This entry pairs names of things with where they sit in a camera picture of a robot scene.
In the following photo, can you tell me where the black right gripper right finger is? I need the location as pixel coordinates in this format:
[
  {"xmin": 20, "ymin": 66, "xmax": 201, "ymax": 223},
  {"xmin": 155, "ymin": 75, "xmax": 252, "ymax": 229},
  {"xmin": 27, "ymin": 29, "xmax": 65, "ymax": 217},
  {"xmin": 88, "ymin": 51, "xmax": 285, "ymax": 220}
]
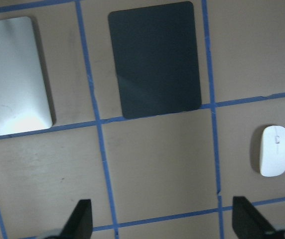
[{"xmin": 232, "ymin": 196, "xmax": 278, "ymax": 239}]

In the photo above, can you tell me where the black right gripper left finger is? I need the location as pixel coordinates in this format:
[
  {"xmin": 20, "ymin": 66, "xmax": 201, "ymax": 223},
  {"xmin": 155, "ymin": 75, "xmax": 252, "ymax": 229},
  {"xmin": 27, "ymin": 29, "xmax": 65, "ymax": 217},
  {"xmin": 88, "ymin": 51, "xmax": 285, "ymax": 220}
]
[{"xmin": 60, "ymin": 199, "xmax": 93, "ymax": 239}]

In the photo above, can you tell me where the white computer mouse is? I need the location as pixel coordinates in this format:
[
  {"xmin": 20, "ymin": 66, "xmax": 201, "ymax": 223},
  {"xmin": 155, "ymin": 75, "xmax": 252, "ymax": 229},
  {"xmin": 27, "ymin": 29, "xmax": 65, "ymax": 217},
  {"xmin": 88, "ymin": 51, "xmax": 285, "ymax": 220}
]
[{"xmin": 259, "ymin": 125, "xmax": 285, "ymax": 177}]

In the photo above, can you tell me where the silver laptop notebook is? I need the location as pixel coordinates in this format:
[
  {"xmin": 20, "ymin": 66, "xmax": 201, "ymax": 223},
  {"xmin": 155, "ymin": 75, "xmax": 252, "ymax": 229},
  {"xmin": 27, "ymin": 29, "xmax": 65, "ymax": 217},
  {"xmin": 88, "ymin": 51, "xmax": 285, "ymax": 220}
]
[{"xmin": 0, "ymin": 16, "xmax": 53, "ymax": 136}]

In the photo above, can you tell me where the black mousepad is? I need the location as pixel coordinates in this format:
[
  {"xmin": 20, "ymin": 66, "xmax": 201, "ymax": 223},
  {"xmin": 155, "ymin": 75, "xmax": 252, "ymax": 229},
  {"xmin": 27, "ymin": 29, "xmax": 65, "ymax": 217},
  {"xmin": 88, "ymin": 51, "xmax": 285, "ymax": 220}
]
[{"xmin": 108, "ymin": 1, "xmax": 202, "ymax": 119}]

